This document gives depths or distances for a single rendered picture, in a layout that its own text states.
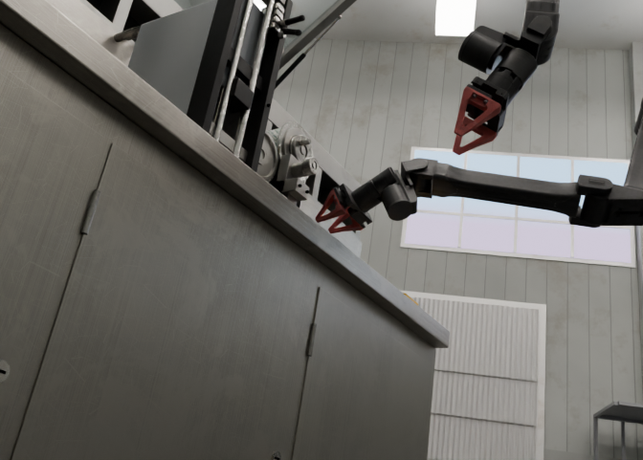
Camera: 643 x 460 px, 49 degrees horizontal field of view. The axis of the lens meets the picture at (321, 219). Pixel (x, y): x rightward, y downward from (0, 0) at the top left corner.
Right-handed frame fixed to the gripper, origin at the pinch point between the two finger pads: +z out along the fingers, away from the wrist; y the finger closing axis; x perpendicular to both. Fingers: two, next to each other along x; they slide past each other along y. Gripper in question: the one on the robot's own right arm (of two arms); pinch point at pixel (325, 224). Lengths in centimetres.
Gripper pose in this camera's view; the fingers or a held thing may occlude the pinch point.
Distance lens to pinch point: 162.4
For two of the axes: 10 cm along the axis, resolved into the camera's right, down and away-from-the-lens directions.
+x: -2.9, -7.2, 6.3
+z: -8.1, 5.4, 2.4
